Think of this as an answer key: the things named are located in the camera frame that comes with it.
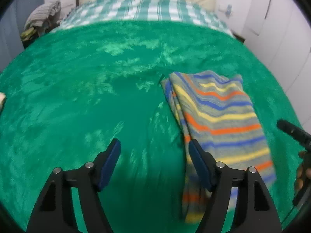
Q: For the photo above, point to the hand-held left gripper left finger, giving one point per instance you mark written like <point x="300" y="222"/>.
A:
<point x="109" y="165"/>

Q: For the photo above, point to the grey striped cloth pile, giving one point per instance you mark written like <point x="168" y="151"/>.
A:
<point x="41" y="13"/>

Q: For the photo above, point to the blue curtain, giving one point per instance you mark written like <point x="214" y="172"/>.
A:
<point x="14" y="29"/>

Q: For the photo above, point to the white wardrobe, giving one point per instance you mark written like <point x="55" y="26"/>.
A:
<point x="279" y="29"/>

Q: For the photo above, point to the green checkered bed sheet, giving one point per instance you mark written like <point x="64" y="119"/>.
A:
<point x="145" y="7"/>

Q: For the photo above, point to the striped knit sweater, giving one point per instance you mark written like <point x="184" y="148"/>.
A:
<point x="218" y="116"/>

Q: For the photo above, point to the dark bedside table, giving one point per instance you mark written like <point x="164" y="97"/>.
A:
<point x="48" y="26"/>

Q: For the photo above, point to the cream patterned pillow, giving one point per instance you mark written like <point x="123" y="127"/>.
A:
<point x="2" y="99"/>

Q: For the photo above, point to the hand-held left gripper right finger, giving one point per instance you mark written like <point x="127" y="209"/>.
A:
<point x="199" y="162"/>

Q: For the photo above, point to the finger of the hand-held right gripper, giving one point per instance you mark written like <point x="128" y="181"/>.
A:
<point x="294" y="132"/>

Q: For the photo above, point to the person's right hand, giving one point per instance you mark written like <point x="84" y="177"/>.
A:
<point x="300" y="174"/>

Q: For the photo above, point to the green floral blanket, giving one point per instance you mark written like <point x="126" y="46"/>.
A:
<point x="73" y="102"/>

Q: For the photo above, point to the yellow green cloth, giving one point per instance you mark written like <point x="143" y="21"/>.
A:
<point x="28" y="33"/>

